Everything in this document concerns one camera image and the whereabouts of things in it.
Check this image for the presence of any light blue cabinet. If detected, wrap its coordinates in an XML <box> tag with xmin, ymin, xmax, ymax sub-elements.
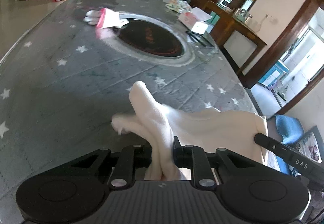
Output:
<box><xmin>259</xmin><ymin>60</ymin><xmax>289</xmax><ymax>88</ymax></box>

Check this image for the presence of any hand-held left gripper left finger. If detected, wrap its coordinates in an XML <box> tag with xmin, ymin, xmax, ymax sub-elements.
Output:
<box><xmin>63</xmin><ymin>144</ymin><xmax>153</xmax><ymax>191</ymax></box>

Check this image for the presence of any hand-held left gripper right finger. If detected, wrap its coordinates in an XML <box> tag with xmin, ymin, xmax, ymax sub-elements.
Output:
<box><xmin>173</xmin><ymin>136</ymin><xmax>264</xmax><ymax>189</ymax></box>

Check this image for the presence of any pink and white tissue box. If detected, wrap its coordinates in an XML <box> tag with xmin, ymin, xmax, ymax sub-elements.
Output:
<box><xmin>178</xmin><ymin>7</ymin><xmax>213</xmax><ymax>34</ymax></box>

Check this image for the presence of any white glove with pink cuff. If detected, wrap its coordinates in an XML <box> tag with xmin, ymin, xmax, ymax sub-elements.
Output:
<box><xmin>83</xmin><ymin>7</ymin><xmax>130</xmax><ymax>30</ymax></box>

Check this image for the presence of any floral patterned cloth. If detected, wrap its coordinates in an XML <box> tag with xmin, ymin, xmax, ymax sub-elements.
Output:
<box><xmin>165</xmin><ymin>0</ymin><xmax>192</xmax><ymax>14</ymax></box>

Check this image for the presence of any butterfly print cushion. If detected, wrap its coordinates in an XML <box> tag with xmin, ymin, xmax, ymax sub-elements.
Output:
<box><xmin>291</xmin><ymin>126</ymin><xmax>324</xmax><ymax>177</ymax></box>

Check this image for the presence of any round black induction cooktop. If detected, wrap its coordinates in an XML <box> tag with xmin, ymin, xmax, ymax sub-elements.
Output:
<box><xmin>117</xmin><ymin>19</ymin><xmax>186</xmax><ymax>59</ymax></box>

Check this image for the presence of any blue cushion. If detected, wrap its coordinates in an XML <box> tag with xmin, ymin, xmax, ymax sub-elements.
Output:
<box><xmin>274</xmin><ymin>115</ymin><xmax>305</xmax><ymax>177</ymax></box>

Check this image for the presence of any cream sweatshirt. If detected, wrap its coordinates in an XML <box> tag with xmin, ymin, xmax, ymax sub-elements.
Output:
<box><xmin>111</xmin><ymin>81</ymin><xmax>269</xmax><ymax>180</ymax></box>

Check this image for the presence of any dark wooden sideboard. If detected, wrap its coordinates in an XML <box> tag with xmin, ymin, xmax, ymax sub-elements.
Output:
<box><xmin>205</xmin><ymin>1</ymin><xmax>268</xmax><ymax>76</ymax></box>

